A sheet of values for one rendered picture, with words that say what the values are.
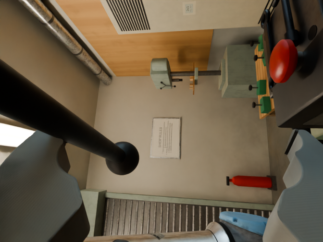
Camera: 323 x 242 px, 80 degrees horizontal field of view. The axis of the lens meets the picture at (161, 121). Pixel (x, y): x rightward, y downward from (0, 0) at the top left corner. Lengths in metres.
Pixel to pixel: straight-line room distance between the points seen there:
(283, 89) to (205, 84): 3.09
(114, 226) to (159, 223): 0.67
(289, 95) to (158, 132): 2.91
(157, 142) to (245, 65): 1.62
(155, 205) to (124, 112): 1.52
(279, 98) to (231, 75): 2.11
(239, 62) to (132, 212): 2.45
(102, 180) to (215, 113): 2.03
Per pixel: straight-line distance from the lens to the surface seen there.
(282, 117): 0.19
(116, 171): 0.20
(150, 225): 3.11
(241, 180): 2.89
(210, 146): 3.01
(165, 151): 3.00
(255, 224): 0.57
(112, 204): 3.22
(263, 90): 1.68
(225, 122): 3.10
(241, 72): 2.34
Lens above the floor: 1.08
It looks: 9 degrees up
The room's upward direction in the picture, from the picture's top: 89 degrees counter-clockwise
